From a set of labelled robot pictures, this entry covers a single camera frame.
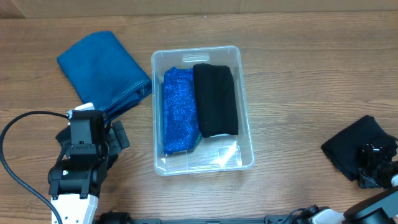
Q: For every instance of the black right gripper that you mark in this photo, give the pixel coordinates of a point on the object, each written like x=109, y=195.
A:
x=367, y=154

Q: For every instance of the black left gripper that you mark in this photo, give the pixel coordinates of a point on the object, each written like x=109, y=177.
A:
x=117, y=138

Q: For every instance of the black cloth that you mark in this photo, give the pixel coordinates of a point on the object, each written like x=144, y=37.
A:
x=215, y=98
x=343, y=148

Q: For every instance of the sparkly blue cloth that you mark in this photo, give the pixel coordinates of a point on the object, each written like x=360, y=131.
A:
x=181, y=127

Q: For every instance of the blue denim jeans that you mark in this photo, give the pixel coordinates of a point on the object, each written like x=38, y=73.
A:
x=103, y=73

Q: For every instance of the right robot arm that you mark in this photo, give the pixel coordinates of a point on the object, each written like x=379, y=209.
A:
x=381, y=208

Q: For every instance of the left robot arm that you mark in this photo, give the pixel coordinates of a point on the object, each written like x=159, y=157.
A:
x=75, y=190

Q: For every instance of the clear plastic container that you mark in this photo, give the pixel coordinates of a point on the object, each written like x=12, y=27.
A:
x=218, y=153

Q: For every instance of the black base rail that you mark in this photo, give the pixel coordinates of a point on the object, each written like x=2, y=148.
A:
x=126, y=218

